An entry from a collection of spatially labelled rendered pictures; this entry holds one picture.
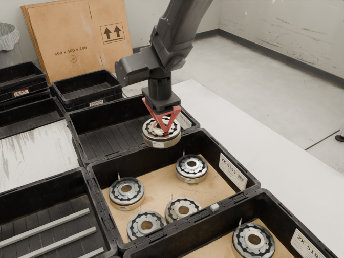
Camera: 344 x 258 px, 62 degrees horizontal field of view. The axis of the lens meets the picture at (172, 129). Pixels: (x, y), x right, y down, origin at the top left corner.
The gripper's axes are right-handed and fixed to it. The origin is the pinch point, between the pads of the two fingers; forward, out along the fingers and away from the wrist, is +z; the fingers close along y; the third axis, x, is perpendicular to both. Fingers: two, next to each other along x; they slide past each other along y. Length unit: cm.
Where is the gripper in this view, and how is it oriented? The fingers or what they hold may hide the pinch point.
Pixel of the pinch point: (162, 124)
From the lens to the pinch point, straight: 76.7
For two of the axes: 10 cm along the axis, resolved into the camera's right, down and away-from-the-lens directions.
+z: 0.3, 8.0, 6.0
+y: 4.5, 5.3, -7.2
